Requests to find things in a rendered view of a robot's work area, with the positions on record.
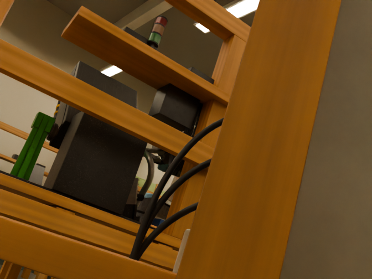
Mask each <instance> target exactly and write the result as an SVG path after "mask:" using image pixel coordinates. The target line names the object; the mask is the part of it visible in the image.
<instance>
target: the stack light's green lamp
mask: <svg viewBox="0 0 372 279"><path fill-rule="evenodd" d="M160 41H161V36H160V35H159V34H157V33H151V34H150V36H149V38H148V43H152V44H154V46H155V47H156V48H157V47H158V46H159V43H160Z"/></svg>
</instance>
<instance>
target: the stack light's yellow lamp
mask: <svg viewBox="0 0 372 279"><path fill-rule="evenodd" d="M163 32H164V27H163V26H162V25H160V24H154V26H153V28H152V31H151V33H157V34H159V35H160V36H161V38H162V35H163Z"/></svg>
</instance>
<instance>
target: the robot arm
mask: <svg viewBox="0 0 372 279"><path fill-rule="evenodd" d="M146 151H148V152H149V153H151V156H152V158H153V161H154V163H155V164H158V167H157V168H158V169H159V170H160V171H163V172H166V170H167V169H168V167H169V165H168V162H169V156H170V153H168V152H166V151H164V150H162V149H160V148H157V147H155V146H153V145H152V148H150V149H147V150H146ZM152 153H158V156H155V155H154V154H152ZM160 157H161V158H160ZM180 174H181V172H180V171H175V170H174V172H173V173H172V175H174V178H173V180H172V183H171V185H172V184H173V183H174V182H175V181H176V180H178V179H179V177H180ZM171 185H170V186H171ZM174 193H175V192H174ZM174 193H173V194H172V195H171V196H170V197H169V199H168V200H167V201H166V202H165V204H164V205H163V206H162V208H161V209H160V211H159V212H158V214H157V215H156V217H159V218H162V219H164V220H166V218H167V215H168V212H169V208H170V205H171V202H172V199H173V196H174ZM152 195H153V194H151V193H146V194H145V196H144V199H143V201H141V203H140V205H139V206H138V207H137V213H136V216H139V221H140V223H141V222H142V219H143V216H144V214H145V211H146V209H147V207H148V205H149V202H150V200H151V197H152Z"/></svg>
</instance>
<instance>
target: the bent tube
mask: <svg viewBox="0 0 372 279"><path fill-rule="evenodd" d="M147 149H150V148H148V147H146V149H145V152H144V155H143V157H144V156H145V158H146V160H147V163H148V175H147V179H146V181H145V183H144V185H143V187H142V189H141V190H140V192H139V194H143V195H144V196H145V194H146V192H147V190H148V189H149V187H150V186H151V184H152V181H153V177H154V161H153V158H152V156H151V153H149V152H148V151H146V150H147ZM140 203H141V201H138V200H137V203H136V204H137V207H138V206H139V205H140Z"/></svg>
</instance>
